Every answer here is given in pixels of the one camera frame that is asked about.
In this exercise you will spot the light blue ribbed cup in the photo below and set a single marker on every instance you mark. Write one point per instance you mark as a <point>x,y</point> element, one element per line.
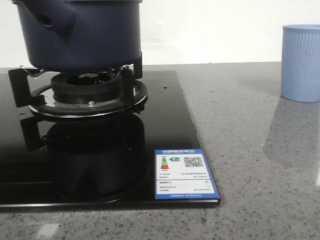
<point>300,62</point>

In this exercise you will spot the dark blue cooking pot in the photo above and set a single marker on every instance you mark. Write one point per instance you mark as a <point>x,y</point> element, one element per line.
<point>80,35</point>

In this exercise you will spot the black pot support grate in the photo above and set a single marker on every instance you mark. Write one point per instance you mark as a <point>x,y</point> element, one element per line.
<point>42,102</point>

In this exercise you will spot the blue energy label sticker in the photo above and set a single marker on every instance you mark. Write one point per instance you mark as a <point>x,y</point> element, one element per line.
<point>183,174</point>

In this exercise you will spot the black burner head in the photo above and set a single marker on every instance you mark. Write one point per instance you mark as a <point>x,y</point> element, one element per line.
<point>83,88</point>

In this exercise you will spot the black glass gas stove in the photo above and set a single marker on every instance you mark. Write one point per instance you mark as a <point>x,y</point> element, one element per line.
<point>105,162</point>

